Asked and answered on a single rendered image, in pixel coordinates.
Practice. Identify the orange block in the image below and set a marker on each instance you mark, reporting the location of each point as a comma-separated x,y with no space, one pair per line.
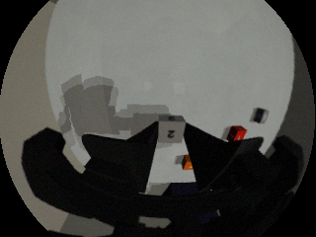
186,164

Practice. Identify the red block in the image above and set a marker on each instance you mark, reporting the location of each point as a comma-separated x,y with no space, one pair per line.
236,132

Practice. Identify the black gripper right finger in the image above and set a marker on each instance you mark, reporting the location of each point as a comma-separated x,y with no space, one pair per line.
211,156

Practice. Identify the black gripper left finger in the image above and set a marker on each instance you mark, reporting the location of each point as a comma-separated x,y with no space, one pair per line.
136,152

